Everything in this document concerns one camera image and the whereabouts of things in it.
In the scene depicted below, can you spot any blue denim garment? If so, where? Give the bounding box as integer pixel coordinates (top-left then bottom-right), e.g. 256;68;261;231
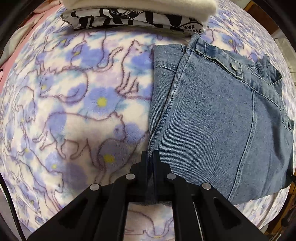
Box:
147;36;295;205

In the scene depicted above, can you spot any purple cat print blanket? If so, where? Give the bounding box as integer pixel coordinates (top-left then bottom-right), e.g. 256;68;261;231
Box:
1;1;295;240

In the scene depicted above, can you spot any black white printed folded garment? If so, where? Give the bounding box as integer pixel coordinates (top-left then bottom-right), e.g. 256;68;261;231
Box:
61;8;206;35

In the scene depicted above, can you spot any white fluffy folded garment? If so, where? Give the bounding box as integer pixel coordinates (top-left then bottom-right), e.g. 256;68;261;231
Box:
62;0;218;22

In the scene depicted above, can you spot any pink bed sheet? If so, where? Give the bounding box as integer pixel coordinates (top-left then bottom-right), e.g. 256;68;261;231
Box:
1;1;62;88

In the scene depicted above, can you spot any black cable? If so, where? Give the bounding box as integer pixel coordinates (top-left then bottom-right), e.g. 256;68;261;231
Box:
0;173;26;241

